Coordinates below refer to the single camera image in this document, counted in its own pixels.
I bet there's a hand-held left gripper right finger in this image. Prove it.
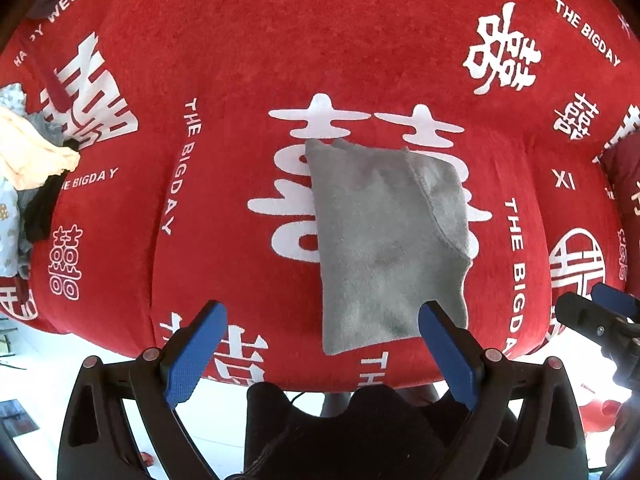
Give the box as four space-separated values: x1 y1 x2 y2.
417 301 591 480

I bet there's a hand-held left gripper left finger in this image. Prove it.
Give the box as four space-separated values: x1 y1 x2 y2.
57 300 228 480

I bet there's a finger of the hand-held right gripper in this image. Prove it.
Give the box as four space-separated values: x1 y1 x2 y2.
556 292 628 347
591 282 640 318

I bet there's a grey sweater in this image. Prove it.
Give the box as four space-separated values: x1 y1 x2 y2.
304 137 475 356

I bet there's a red plastic object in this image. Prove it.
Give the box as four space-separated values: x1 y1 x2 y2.
581 382 624 434

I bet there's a dark flat object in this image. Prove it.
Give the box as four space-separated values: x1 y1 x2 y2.
0 399 40 434

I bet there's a black cloth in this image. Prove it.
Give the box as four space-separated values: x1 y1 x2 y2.
24 141 82 244

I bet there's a white patterned cloth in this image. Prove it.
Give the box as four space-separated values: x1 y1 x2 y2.
0 178 33 279

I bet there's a cream cloth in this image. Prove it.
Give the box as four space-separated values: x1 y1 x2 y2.
0 106 82 192

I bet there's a small grey cloth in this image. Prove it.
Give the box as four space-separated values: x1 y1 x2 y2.
25 110 69 147

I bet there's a white spotted cloth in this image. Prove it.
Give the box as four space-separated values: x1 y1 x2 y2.
0 82 28 112

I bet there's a red printed blanket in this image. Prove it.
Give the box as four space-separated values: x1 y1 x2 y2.
0 0 640 396

